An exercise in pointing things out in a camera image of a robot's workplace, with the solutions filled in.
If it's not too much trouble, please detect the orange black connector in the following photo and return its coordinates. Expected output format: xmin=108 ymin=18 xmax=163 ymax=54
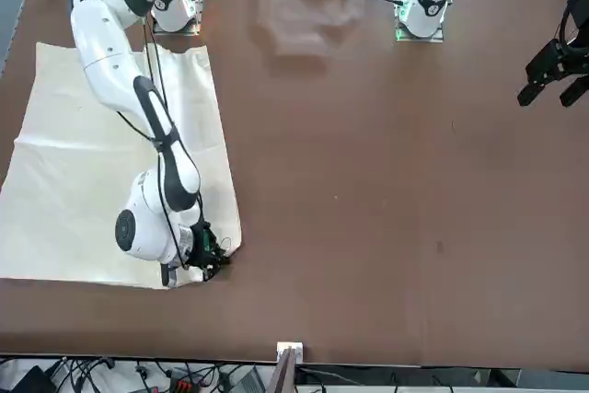
xmin=167 ymin=367 xmax=192 ymax=389

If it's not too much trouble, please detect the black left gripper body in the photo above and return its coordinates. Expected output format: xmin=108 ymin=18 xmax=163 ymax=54
xmin=564 ymin=0 xmax=589 ymax=51

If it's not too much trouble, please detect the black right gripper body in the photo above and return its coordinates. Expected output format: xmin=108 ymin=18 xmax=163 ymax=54
xmin=190 ymin=221 xmax=218 ymax=271

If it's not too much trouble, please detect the small white table bracket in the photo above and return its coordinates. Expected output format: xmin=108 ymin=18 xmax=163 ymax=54
xmin=275 ymin=341 xmax=306 ymax=362

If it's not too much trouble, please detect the large black power brick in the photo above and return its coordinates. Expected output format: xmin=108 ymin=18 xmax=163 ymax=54
xmin=11 ymin=364 xmax=56 ymax=393

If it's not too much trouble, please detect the cream tablecloth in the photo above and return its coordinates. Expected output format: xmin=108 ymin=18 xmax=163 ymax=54
xmin=0 ymin=41 xmax=244 ymax=291

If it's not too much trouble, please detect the aluminium frame post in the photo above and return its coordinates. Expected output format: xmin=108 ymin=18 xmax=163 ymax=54
xmin=269 ymin=348 xmax=298 ymax=393

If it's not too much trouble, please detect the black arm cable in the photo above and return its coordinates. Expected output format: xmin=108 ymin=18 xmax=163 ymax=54
xmin=82 ymin=0 xmax=231 ymax=272

